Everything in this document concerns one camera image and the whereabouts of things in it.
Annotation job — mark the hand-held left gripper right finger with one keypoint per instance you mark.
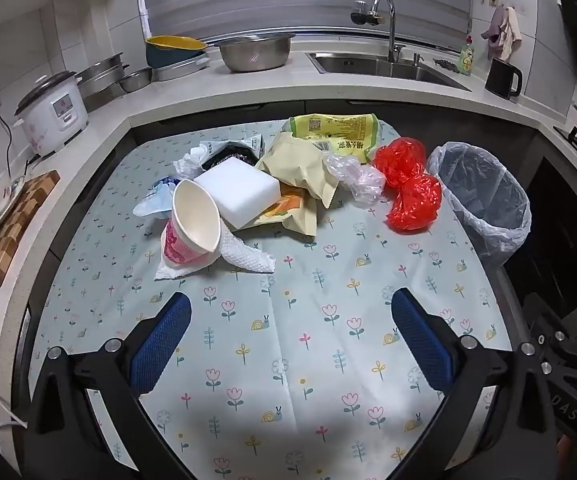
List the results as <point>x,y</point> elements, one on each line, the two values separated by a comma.
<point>421,340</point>

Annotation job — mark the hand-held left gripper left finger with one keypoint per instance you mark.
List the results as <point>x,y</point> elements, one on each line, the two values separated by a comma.
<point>161,340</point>

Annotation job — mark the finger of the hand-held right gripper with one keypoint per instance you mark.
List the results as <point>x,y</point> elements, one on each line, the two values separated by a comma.
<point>575,400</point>

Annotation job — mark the white paper towel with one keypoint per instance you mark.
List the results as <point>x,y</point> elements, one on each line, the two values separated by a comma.
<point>241,257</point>

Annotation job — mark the trash bin with clear liner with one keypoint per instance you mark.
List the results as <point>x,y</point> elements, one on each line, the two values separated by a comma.
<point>488,200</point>

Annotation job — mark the beige snack bag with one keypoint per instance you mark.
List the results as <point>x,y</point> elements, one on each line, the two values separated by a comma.
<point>293,167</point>

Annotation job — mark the pink white paper cup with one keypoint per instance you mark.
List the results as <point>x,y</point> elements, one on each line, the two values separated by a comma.
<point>191,225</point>

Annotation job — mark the floral tablecloth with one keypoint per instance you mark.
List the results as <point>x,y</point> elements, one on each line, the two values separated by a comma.
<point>288,360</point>

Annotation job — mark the blue white plastic wrapper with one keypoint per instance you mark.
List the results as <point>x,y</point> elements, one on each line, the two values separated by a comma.
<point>156,200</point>

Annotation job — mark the red plastic bag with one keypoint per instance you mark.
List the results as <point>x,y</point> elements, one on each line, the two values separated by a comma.
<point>411,190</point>

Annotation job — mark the white foam block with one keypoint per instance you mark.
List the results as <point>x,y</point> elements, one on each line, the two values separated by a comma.
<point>241,192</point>

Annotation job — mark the clear plastic bag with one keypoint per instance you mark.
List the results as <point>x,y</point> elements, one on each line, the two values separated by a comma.
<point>356,175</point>

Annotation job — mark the orange print snack packet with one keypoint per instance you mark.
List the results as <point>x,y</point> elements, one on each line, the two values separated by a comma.
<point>296,212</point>

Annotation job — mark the crumpled white plastic bag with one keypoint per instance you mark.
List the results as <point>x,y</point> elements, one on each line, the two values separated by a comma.
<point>191,162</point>

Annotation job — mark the wooden cutting board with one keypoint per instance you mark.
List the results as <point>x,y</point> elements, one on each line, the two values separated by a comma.
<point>13,230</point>

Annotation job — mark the white milk carton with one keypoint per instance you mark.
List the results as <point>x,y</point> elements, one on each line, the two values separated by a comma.
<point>248,142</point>

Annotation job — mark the green yellow snack bag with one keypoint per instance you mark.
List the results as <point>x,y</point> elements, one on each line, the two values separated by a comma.
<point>338,132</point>

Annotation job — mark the black mug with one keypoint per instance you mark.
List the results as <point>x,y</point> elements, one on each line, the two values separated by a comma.
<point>500,77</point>

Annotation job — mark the white rice cooker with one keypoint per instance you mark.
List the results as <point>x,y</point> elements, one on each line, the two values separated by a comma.
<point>53,115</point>

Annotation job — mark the small steel bowl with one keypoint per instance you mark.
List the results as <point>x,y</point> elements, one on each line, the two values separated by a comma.
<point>136,80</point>

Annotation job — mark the green dish soap bottle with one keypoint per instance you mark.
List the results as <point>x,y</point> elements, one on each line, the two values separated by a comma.
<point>466,60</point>

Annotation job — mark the stacked steel pots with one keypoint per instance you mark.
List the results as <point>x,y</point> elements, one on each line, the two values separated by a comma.
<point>101,77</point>

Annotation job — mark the steel tray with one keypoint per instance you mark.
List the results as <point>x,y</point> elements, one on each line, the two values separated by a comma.
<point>178,70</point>

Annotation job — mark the beige hanging cloth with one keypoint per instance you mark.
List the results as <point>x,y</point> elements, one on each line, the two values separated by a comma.
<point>510,32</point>

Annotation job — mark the dark sink scrubber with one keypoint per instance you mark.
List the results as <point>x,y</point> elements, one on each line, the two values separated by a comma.
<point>446,65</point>

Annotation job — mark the steel sink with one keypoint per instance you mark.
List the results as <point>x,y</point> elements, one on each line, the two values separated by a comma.
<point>368,65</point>

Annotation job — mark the purple hanging cloth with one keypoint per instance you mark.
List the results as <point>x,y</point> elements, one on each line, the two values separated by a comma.
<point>494,30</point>

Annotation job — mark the blue yellow bowl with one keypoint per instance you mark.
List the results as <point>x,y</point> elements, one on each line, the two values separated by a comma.
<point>173,50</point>

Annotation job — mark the steel colander bowl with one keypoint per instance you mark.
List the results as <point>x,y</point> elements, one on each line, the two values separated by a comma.
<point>253,55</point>

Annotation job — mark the chrome faucet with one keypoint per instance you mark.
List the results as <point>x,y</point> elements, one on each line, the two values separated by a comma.
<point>392,20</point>

